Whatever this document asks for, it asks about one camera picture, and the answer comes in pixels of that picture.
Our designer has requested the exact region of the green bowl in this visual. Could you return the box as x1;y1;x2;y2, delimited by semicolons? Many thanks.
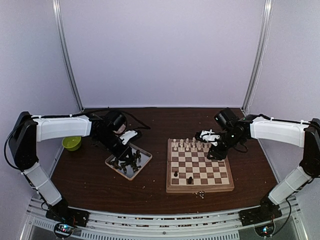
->
62;136;82;152

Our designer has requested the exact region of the aluminium frame post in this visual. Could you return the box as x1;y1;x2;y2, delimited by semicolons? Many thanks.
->
241;0;274;114
52;0;84;112

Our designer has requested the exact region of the metal tray wooden rim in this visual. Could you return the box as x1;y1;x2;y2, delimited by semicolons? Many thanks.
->
105;143;153;181

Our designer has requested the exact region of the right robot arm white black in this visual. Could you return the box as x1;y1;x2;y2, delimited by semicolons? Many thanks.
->
208;108;313;211

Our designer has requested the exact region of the right aluminium frame post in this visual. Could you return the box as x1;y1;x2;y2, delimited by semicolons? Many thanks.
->
241;0;274;114

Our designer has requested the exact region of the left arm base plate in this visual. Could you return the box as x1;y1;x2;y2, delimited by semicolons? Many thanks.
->
45;208;90;227

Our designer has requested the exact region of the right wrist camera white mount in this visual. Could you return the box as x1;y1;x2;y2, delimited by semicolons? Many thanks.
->
194;129;222;143

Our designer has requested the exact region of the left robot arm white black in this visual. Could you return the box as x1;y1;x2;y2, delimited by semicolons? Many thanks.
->
4;110;139;222

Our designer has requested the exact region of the wooden chess board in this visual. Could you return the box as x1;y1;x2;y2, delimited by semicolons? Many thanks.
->
166;138;235;194

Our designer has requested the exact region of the aluminium front rail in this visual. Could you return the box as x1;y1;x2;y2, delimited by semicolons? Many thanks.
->
24;196;303;240

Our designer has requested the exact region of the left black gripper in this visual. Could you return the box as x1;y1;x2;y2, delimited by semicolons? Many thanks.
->
96;130;134;162

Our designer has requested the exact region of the left aluminium frame post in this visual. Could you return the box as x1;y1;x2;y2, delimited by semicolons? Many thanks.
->
52;0;84;112

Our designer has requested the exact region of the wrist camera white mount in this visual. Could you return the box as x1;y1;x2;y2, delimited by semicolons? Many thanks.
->
194;129;222;143
119;130;142;145

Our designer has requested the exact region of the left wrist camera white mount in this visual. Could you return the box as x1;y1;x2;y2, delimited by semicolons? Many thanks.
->
119;130;142;145

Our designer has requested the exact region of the red patterned bowl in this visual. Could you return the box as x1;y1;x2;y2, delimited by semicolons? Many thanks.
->
113;123;127;136

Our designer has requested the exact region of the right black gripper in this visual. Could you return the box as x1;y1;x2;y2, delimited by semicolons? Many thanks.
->
206;130;243;161

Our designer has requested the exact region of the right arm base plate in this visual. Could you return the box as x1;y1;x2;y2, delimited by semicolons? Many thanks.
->
238;207;282;227

